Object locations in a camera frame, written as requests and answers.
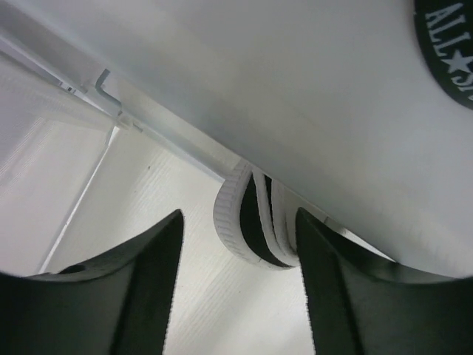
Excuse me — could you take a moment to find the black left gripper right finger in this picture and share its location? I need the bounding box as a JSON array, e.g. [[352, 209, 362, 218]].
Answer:
[[296, 209, 472, 354]]

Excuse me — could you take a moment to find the white plastic shoe cabinet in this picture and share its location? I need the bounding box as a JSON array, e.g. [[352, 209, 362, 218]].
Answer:
[[0, 0, 473, 278]]

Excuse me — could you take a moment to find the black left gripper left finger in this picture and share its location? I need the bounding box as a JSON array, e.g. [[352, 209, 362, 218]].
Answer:
[[1, 210, 184, 354]]

